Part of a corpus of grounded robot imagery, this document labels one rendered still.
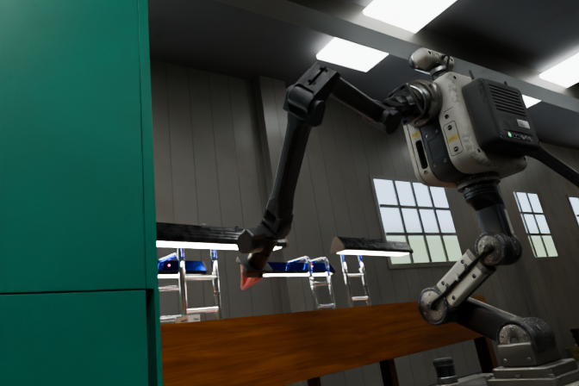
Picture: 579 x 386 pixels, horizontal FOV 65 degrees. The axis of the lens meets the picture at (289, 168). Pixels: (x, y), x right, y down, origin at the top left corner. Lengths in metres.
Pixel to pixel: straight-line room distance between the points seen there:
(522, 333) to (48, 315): 1.25
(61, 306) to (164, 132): 2.99
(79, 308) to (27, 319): 0.09
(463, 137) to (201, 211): 2.60
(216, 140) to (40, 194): 3.10
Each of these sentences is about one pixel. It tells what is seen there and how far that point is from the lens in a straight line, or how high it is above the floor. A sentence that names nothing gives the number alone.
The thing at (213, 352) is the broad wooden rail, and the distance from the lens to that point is 1.21.
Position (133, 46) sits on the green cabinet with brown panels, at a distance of 1.33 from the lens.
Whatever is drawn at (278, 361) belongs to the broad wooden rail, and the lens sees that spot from 1.35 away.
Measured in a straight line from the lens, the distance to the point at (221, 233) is 1.68.
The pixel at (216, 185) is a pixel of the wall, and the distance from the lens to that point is 3.88.
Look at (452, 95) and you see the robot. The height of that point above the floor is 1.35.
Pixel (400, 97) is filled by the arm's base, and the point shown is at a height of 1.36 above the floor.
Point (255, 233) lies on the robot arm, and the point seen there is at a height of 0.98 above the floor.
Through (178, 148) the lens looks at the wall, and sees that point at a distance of 3.88.
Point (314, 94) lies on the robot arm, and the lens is 1.13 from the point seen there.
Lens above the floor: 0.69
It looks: 20 degrees up
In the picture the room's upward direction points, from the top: 9 degrees counter-clockwise
